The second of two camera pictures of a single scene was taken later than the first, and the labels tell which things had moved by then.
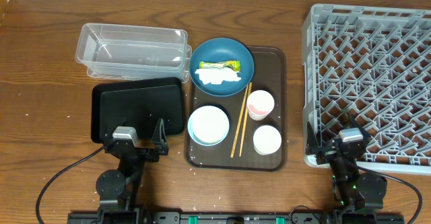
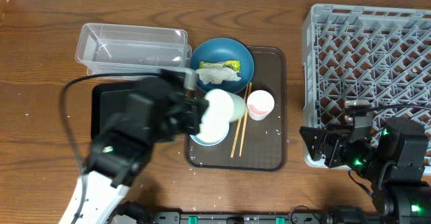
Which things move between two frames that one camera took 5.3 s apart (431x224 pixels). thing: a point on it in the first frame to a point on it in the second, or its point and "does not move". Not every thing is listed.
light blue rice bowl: [208, 126] does not move
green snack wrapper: [232, 64] does not move
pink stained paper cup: [260, 103] does not move
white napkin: [215, 76] does not move
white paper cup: [267, 140] to [225, 106]
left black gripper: [163, 148] to [194, 109]
